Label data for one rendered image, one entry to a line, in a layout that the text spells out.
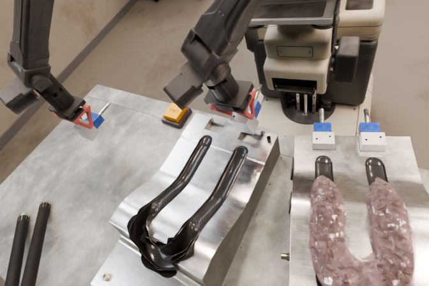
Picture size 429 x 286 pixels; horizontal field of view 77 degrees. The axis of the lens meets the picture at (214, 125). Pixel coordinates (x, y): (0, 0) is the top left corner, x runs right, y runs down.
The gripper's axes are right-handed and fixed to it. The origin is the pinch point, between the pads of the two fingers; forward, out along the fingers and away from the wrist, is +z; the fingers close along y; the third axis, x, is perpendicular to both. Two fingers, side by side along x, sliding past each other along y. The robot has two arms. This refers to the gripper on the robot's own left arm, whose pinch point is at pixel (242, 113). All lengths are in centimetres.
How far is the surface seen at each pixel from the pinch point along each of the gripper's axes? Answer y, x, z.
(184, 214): -3.0, -26.8, 0.4
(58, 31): -271, 77, 32
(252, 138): -0.9, -1.2, 10.6
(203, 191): -4.0, -20.0, 4.9
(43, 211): -50, -44, -1
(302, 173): 14.3, -6.4, 12.8
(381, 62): 6, 122, 120
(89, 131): -44.2, -17.8, -6.1
